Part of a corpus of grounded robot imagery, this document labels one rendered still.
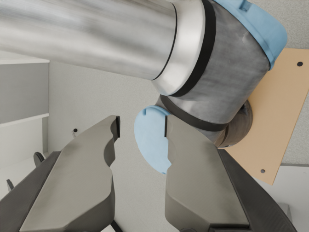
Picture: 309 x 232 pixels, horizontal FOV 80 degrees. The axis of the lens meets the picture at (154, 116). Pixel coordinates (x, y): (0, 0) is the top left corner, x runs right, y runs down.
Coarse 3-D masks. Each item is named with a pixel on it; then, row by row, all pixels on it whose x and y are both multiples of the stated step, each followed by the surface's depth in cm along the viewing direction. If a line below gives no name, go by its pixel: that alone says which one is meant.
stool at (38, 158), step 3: (75, 129) 276; (72, 132) 273; (36, 153) 233; (39, 153) 230; (36, 156) 230; (39, 156) 228; (42, 156) 229; (36, 159) 234; (39, 159) 226; (42, 159) 226; (36, 162) 238; (39, 162) 229; (36, 165) 242
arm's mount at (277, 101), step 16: (288, 48) 33; (288, 64) 33; (304, 64) 32; (272, 80) 36; (288, 80) 34; (304, 80) 32; (256, 96) 38; (272, 96) 36; (288, 96) 34; (304, 96) 33; (256, 112) 39; (272, 112) 37; (288, 112) 35; (256, 128) 39; (272, 128) 37; (288, 128) 35; (240, 144) 42; (256, 144) 40; (272, 144) 38; (240, 160) 43; (256, 160) 41; (272, 160) 38; (256, 176) 41; (272, 176) 39
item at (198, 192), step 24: (168, 120) 12; (168, 144) 10; (192, 144) 10; (168, 168) 8; (192, 168) 8; (216, 168) 8; (168, 192) 7; (192, 192) 7; (216, 192) 7; (168, 216) 7; (192, 216) 6; (216, 216) 6; (240, 216) 6
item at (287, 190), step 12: (288, 168) 107; (300, 168) 103; (276, 180) 112; (288, 180) 108; (300, 180) 104; (276, 192) 114; (288, 192) 109; (300, 192) 105; (288, 204) 111; (300, 204) 107; (288, 216) 106; (300, 216) 108; (300, 228) 110
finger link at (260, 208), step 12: (228, 156) 9; (228, 168) 8; (240, 168) 8; (240, 180) 7; (252, 180) 7; (240, 192) 7; (252, 192) 7; (264, 192) 7; (252, 204) 7; (264, 204) 7; (276, 204) 7; (252, 216) 6; (264, 216) 6; (276, 216) 6; (216, 228) 6; (228, 228) 6; (240, 228) 6; (252, 228) 6; (264, 228) 6; (276, 228) 6; (288, 228) 6
